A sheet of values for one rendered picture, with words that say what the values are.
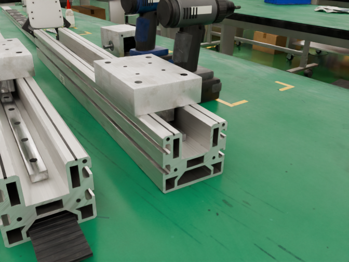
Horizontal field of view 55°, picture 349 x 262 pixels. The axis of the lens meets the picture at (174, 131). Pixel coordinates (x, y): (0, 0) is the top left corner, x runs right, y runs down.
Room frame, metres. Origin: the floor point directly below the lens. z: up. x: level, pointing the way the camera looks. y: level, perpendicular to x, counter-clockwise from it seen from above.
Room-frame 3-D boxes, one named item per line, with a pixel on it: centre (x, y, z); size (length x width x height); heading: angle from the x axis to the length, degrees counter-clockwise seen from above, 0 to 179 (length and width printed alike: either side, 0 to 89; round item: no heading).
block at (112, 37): (1.04, 0.17, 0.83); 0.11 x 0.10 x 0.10; 132
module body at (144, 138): (0.73, 0.18, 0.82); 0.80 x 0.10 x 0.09; 32
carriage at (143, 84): (0.52, 0.05, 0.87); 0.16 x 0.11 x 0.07; 32
